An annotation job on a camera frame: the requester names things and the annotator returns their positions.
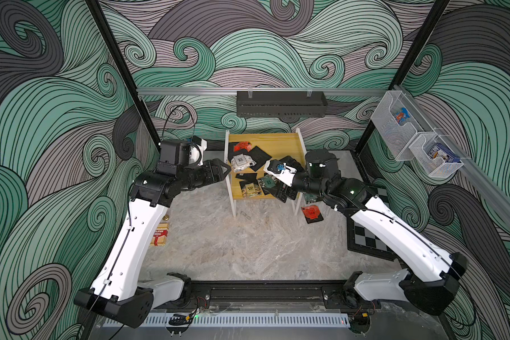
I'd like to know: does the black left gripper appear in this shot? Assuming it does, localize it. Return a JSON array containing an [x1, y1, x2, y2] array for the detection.
[[175, 159, 230, 191]]

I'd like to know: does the red tea bag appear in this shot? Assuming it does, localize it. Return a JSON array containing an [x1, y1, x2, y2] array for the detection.
[[301, 205, 324, 224]]

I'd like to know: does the black tea bag back side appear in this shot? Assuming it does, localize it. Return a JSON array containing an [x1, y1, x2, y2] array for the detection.
[[247, 146, 272, 172]]

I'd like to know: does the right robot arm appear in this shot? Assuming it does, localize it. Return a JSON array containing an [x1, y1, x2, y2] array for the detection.
[[263, 149, 468, 316]]

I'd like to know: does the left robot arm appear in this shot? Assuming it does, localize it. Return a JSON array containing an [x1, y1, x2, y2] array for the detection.
[[74, 136, 231, 328]]

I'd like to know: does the green label tea bag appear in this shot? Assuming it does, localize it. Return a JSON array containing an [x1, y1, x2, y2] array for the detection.
[[258, 175, 278, 196]]

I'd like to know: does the white metal wooden shelf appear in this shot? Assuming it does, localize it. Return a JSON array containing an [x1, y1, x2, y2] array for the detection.
[[223, 127, 307, 218]]

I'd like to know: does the yellow label tea bag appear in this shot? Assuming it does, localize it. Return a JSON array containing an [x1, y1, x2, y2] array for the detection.
[[242, 183, 263, 198]]

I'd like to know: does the black barcode tea bag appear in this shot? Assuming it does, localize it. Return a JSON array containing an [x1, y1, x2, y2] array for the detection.
[[235, 173, 258, 184]]

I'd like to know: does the red gold card box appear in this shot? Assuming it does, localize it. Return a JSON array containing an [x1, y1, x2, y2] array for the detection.
[[150, 222, 169, 247]]

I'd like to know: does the black chessboard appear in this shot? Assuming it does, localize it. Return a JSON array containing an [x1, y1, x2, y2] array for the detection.
[[346, 182, 402, 262]]

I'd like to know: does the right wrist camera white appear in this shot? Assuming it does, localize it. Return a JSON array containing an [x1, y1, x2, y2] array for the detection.
[[263, 160, 298, 187]]

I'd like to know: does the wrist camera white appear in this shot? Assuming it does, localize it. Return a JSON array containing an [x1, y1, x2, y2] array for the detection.
[[188, 135, 208, 168], [263, 160, 298, 187]]

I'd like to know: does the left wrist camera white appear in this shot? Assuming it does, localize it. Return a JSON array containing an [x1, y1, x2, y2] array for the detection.
[[188, 135, 208, 168]]

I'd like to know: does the black wire mesh basket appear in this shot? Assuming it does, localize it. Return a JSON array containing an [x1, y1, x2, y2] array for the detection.
[[236, 92, 328, 120]]

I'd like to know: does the aluminium wall rail back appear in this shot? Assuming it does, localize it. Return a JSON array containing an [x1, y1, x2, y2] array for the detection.
[[137, 87, 387, 97]]

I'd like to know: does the aluminium wall rail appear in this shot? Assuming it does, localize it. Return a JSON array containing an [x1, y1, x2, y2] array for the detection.
[[137, 87, 387, 97], [393, 85, 510, 228]]

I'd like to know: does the clear wall bin upper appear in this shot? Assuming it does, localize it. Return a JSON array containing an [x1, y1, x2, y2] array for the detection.
[[371, 91, 421, 162]]

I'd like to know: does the clear wall bin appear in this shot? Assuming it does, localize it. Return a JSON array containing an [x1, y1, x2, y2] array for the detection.
[[409, 133, 463, 179], [371, 91, 421, 162]]

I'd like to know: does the white slotted cable duct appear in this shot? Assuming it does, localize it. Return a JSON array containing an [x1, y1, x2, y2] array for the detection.
[[101, 312, 351, 329]]

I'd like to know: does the clear wall bin lower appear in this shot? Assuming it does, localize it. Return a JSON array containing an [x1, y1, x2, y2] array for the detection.
[[409, 133, 463, 179]]

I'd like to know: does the black frame post left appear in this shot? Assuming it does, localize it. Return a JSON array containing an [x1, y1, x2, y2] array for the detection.
[[85, 0, 161, 151]]

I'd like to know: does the black frame post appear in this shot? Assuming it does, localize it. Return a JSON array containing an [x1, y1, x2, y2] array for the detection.
[[85, 0, 161, 151], [354, 0, 451, 154]]

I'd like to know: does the black frame post right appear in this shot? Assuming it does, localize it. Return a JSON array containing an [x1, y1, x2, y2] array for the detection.
[[354, 0, 451, 154]]

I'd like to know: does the aluminium wall rail right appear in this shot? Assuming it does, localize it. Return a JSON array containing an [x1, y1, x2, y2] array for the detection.
[[393, 85, 510, 228]]

